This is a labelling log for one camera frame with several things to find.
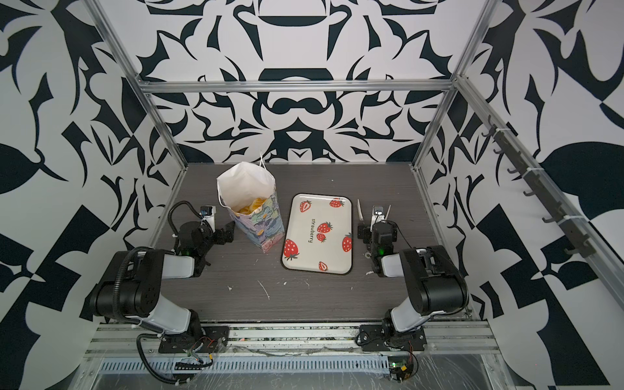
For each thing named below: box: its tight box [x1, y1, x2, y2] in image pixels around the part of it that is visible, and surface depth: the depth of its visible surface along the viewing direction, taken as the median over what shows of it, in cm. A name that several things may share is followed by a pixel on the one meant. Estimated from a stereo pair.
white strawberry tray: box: [281, 193, 354, 275], surface depth 98 cm
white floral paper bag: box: [216, 152, 286, 254], surface depth 87 cm
